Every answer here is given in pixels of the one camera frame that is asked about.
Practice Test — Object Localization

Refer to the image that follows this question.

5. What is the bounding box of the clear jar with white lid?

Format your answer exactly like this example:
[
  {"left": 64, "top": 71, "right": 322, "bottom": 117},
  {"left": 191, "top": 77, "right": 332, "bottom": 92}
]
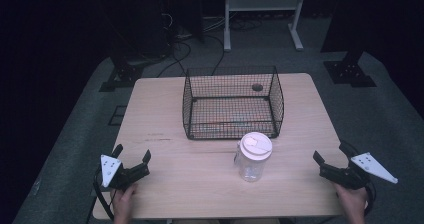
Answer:
[{"left": 233, "top": 131, "right": 274, "bottom": 183}]

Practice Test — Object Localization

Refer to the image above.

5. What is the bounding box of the person's left hand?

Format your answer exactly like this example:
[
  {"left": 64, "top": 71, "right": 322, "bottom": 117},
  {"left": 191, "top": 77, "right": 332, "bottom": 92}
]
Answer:
[{"left": 111, "top": 182, "right": 139, "bottom": 224}]

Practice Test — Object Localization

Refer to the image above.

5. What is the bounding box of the white metal stand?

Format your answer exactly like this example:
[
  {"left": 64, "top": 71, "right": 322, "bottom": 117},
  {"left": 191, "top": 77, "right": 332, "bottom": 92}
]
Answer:
[{"left": 223, "top": 0, "right": 308, "bottom": 53}]

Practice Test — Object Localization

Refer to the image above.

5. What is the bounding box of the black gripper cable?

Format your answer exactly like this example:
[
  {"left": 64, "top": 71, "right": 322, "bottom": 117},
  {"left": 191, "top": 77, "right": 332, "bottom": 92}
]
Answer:
[
  {"left": 363, "top": 180, "right": 378, "bottom": 217},
  {"left": 92, "top": 167, "right": 117, "bottom": 221}
]

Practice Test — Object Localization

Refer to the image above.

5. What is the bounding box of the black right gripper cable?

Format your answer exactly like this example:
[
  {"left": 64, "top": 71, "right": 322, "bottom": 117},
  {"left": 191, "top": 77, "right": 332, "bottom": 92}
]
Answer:
[{"left": 363, "top": 180, "right": 378, "bottom": 217}]

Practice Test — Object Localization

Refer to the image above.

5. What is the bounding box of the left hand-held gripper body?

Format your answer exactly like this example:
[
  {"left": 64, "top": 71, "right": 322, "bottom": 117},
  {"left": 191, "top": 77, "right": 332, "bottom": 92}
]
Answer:
[{"left": 100, "top": 154, "right": 151, "bottom": 190}]

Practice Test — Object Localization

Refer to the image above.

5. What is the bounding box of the black stand with base plate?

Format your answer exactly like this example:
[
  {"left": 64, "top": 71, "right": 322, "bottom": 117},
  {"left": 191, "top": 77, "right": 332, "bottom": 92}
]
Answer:
[
  {"left": 98, "top": 47, "right": 145, "bottom": 93},
  {"left": 320, "top": 0, "right": 378, "bottom": 89}
]

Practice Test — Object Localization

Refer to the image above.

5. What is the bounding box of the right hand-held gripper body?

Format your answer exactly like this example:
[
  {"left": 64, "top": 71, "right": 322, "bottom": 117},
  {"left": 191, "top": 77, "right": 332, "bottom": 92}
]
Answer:
[{"left": 319, "top": 152, "right": 399, "bottom": 191}]

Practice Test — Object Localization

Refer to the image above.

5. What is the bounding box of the black wire mesh basket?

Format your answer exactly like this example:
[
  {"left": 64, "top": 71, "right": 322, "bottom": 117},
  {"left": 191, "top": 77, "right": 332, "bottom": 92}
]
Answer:
[{"left": 181, "top": 65, "right": 286, "bottom": 141}]

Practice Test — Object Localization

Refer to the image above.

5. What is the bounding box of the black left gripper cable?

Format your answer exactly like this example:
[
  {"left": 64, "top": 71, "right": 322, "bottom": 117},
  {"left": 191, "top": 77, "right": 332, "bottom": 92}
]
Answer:
[{"left": 92, "top": 167, "right": 117, "bottom": 221}]

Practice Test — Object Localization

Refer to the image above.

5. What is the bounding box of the bundle of floor cables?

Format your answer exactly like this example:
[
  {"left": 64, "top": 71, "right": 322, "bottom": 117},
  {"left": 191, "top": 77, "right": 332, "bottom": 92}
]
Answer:
[{"left": 146, "top": 12, "right": 264, "bottom": 79}]

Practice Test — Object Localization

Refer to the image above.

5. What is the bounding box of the person's right hand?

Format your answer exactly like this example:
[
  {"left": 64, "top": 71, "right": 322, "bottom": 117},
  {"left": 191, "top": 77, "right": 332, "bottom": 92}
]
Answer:
[{"left": 332, "top": 182, "right": 370, "bottom": 224}]

